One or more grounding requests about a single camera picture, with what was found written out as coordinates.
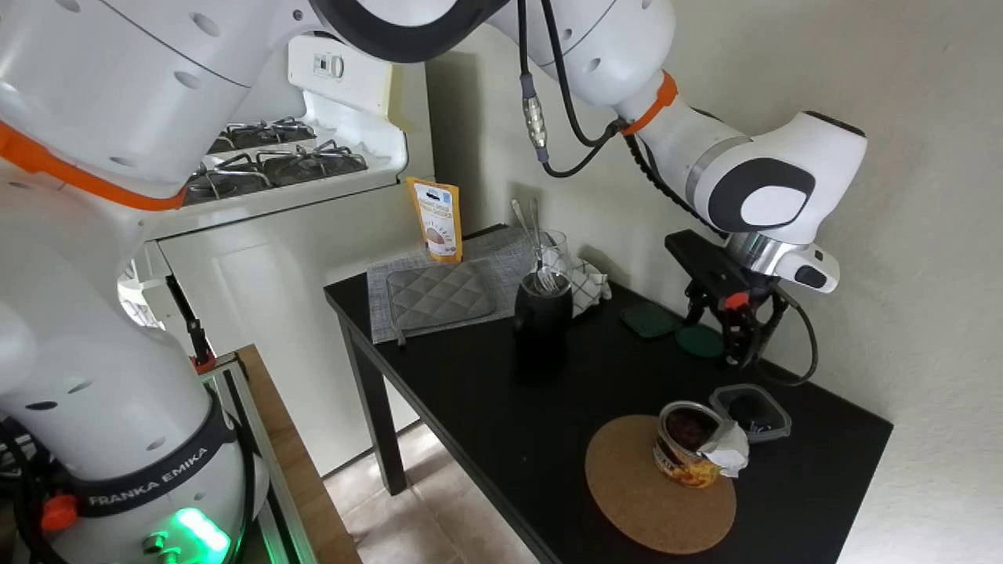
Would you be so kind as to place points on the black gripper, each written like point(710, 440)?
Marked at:
point(743, 301)

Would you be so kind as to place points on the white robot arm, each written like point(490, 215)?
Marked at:
point(106, 114)

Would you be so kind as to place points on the clear plastic bowl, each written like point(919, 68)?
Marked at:
point(753, 409)

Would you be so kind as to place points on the dark green coaster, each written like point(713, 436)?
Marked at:
point(650, 319)

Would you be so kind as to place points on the paper cup with brown contents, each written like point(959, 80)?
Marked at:
point(698, 445)

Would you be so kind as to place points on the white checkered cloth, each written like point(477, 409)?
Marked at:
point(587, 287)

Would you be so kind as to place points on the round cork mat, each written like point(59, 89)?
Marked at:
point(642, 501)

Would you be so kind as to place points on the black mug with utensils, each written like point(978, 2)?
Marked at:
point(542, 301)

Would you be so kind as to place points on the black side table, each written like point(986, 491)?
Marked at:
point(518, 421)

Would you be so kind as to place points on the grey quilted pot holder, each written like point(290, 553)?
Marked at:
point(438, 295)

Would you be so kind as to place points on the orange and white packet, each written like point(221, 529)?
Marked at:
point(440, 217)

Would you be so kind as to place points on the grey woven placemat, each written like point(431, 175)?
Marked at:
point(503, 257)

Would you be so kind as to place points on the robot base mounting frame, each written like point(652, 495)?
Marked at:
point(298, 521)

